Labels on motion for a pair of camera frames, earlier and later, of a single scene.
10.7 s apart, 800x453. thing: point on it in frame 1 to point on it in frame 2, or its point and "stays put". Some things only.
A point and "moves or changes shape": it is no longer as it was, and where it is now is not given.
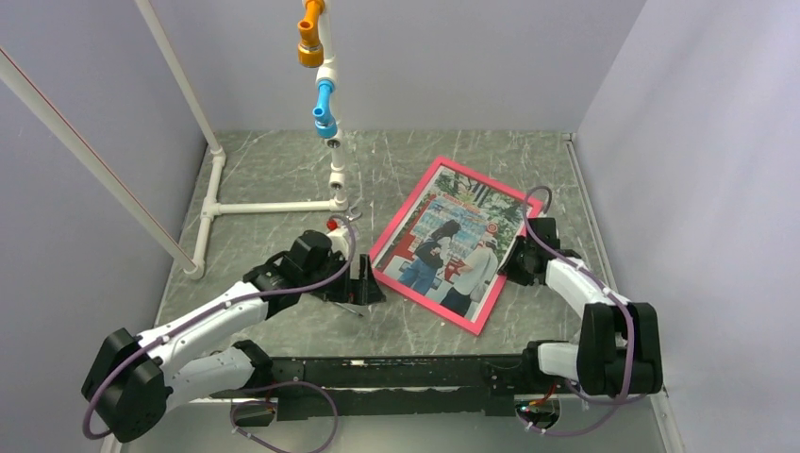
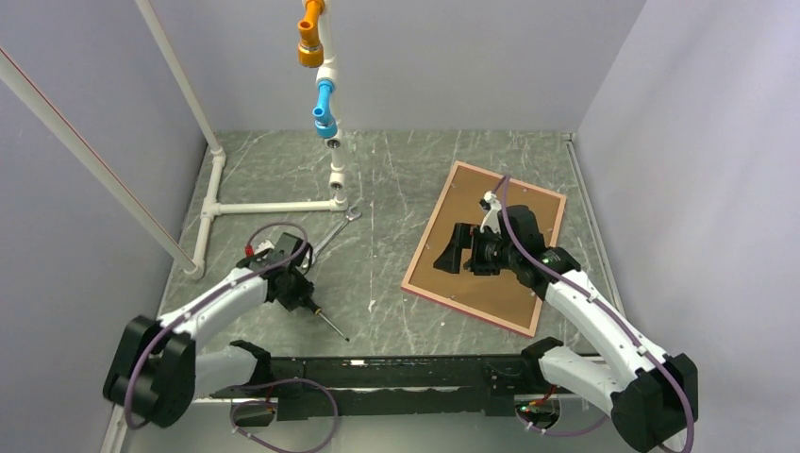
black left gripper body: x=341 y=289 to x=298 y=288
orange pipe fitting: x=310 y=49 stays put
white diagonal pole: x=10 y=72 stays put
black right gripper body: x=515 y=265 to x=490 y=253
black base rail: x=382 y=386 stays put
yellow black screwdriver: x=356 y=312 to x=317 y=310
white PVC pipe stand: x=326 y=73 stays put
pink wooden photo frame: x=449 y=238 moves or changes shape
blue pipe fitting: x=325 y=125 stays put
